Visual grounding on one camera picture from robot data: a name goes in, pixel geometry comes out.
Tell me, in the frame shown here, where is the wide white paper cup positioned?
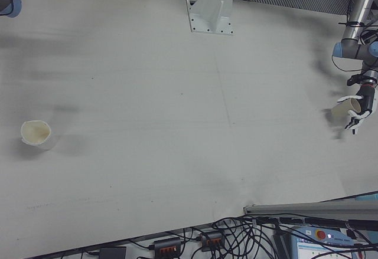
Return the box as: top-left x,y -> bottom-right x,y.
20,120 -> 53,151

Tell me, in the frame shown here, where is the black orange usb hub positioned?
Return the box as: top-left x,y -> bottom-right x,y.
200,231 -> 224,252
152,237 -> 183,255

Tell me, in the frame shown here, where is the teach pendant with red button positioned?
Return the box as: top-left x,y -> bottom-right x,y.
291,225 -> 378,259

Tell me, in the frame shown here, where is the aluminium profile rail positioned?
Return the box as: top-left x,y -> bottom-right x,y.
243,200 -> 378,216

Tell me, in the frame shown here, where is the slim beige paper cup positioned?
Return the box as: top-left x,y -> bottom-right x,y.
330,98 -> 363,122

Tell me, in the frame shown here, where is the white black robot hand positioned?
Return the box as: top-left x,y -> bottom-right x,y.
336,86 -> 378,136

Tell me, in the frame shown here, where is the black cable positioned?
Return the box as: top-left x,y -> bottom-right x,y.
212,215 -> 284,259

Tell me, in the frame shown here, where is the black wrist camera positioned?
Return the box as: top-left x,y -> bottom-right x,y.
347,74 -> 366,87

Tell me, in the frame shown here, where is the black power adapter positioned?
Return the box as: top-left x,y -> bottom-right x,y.
99,247 -> 128,259

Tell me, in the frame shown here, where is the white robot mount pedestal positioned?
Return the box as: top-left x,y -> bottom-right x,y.
185,0 -> 242,37

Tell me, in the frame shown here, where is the light blue plastic bin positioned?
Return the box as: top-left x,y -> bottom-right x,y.
356,193 -> 378,204

